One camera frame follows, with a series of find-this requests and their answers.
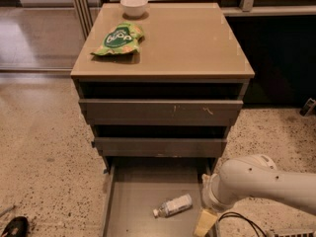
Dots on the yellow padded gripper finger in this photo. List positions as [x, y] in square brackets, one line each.
[206, 219]

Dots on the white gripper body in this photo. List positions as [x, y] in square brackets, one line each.
[208, 192]

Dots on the clear plastic bottle white label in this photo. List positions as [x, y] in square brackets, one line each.
[173, 206]

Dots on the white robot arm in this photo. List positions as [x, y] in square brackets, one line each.
[253, 176]

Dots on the bottom grey open drawer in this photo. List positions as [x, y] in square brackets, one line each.
[139, 185]

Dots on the grey drawer cabinet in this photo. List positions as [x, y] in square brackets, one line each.
[188, 52]

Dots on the middle grey drawer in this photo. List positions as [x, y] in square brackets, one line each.
[160, 147]

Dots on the top grey drawer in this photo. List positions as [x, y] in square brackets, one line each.
[161, 112]

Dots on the metal floor vent grille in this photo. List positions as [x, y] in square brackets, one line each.
[291, 233]

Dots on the small dark floor object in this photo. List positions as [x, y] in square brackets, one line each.
[308, 107]

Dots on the green snack bag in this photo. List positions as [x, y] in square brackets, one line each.
[123, 39]

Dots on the black shoe-like object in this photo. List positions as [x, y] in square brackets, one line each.
[17, 227]

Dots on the grey rod on floor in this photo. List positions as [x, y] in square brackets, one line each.
[6, 210]

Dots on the white ceramic bowl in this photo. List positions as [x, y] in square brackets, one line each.
[134, 8]

